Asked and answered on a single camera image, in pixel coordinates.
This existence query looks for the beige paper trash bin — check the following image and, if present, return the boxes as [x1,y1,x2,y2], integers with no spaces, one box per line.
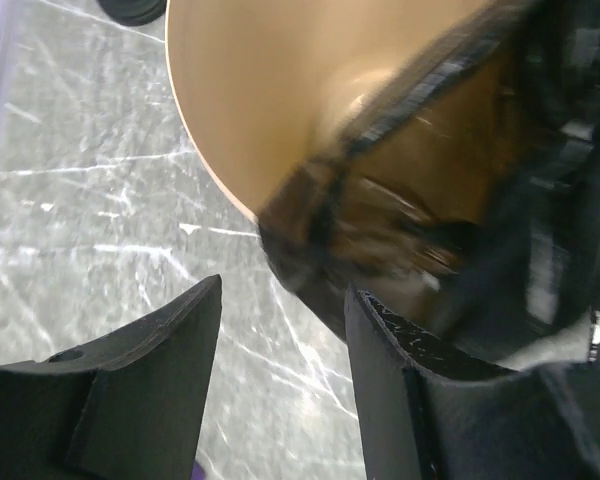
[166,1,535,224]

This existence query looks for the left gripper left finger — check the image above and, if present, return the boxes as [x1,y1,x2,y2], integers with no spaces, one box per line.
[0,275,222,479]

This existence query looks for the black trash bag roll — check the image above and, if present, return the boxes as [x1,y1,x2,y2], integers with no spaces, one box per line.
[258,1,600,361]

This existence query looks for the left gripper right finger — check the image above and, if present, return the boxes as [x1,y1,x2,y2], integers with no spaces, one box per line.
[344,289,600,479]

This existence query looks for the purple metronome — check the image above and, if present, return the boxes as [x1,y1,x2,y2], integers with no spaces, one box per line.
[191,462,207,480]

